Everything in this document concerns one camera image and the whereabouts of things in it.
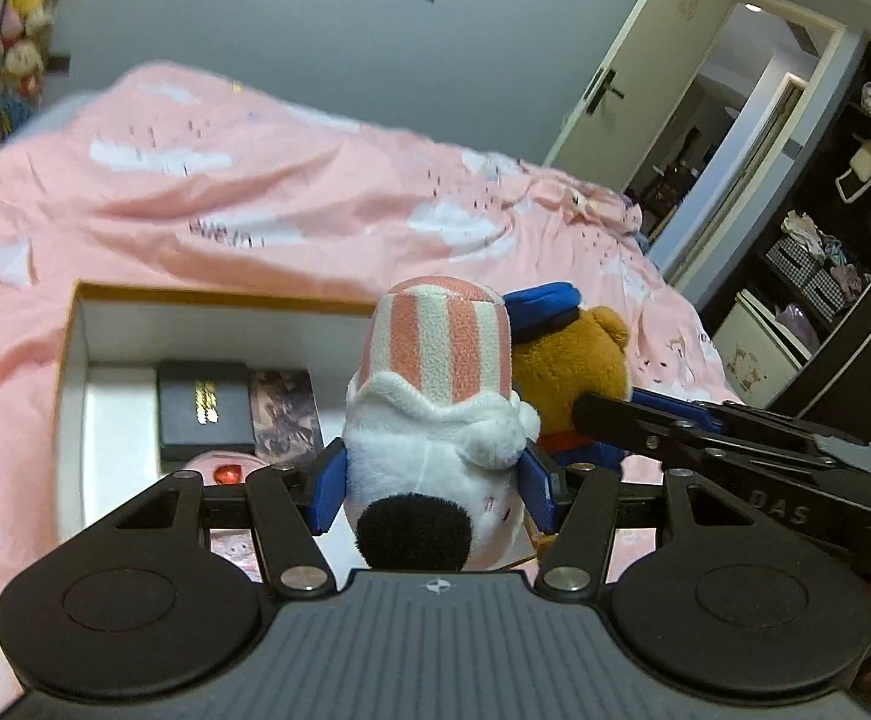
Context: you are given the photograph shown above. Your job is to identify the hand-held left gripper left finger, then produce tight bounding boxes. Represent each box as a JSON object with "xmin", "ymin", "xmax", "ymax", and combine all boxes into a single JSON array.
[{"xmin": 105, "ymin": 441, "xmax": 348, "ymax": 597}]

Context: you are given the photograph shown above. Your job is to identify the white handbag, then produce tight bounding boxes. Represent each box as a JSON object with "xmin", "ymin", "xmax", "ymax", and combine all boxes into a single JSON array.
[{"xmin": 835, "ymin": 139, "xmax": 871, "ymax": 203}]

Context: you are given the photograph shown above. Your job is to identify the black box gold print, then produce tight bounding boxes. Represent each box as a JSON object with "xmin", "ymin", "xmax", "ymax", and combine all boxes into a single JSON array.
[{"xmin": 155, "ymin": 360, "xmax": 256, "ymax": 467}]

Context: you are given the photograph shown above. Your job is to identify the pink printed blanket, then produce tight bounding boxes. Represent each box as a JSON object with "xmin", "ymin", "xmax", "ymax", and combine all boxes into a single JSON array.
[{"xmin": 0, "ymin": 62, "xmax": 747, "ymax": 698}]

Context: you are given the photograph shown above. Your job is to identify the white drawer with bear print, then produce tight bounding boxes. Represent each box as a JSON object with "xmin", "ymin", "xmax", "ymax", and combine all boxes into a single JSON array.
[{"xmin": 711, "ymin": 289, "xmax": 821, "ymax": 392}]

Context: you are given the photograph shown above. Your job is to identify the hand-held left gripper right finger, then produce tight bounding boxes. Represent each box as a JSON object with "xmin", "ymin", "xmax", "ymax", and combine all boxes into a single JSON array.
[{"xmin": 521, "ymin": 442, "xmax": 764, "ymax": 596}]

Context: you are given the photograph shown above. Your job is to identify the white dog plush striped hat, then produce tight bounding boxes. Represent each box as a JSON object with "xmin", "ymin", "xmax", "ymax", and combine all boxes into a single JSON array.
[{"xmin": 341, "ymin": 276, "xmax": 543, "ymax": 571}]

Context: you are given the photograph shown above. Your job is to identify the black door handle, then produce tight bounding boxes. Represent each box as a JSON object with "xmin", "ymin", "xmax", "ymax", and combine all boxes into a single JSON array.
[{"xmin": 581, "ymin": 67, "xmax": 625, "ymax": 118}]

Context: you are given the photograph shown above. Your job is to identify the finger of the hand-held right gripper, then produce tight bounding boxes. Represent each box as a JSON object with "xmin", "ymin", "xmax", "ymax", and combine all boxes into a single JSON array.
[
  {"xmin": 573, "ymin": 391, "xmax": 821, "ymax": 476},
  {"xmin": 628, "ymin": 387, "xmax": 871, "ymax": 449}
]

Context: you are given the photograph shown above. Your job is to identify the white door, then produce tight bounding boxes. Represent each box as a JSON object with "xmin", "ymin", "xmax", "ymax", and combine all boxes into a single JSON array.
[{"xmin": 544, "ymin": 0, "xmax": 740, "ymax": 192}]

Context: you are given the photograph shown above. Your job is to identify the brown bear plush blue hat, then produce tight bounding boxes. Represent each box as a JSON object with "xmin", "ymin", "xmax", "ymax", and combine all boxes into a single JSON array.
[{"xmin": 501, "ymin": 281, "xmax": 633, "ymax": 477}]

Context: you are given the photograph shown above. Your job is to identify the gold-rimmed white storage box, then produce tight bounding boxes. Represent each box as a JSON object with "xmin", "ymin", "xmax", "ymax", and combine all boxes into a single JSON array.
[{"xmin": 55, "ymin": 280, "xmax": 381, "ymax": 545}]

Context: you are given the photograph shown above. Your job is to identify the checkered storage basket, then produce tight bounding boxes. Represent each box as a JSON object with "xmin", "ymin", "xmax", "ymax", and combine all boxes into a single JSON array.
[
  {"xmin": 805, "ymin": 268, "xmax": 870, "ymax": 317},
  {"xmin": 764, "ymin": 232, "xmax": 821, "ymax": 280}
]

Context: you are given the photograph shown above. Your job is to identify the hanging plush toys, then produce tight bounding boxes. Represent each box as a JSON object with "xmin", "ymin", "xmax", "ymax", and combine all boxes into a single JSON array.
[{"xmin": 0, "ymin": 0, "xmax": 77, "ymax": 147}]

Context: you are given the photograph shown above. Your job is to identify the pink case with red gem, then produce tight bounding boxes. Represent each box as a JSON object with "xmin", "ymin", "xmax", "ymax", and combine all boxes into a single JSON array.
[{"xmin": 178, "ymin": 450, "xmax": 260, "ymax": 487}]

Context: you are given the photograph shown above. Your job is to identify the printed photo card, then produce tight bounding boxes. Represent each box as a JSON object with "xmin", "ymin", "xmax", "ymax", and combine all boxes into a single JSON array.
[{"xmin": 247, "ymin": 367, "xmax": 325, "ymax": 460}]

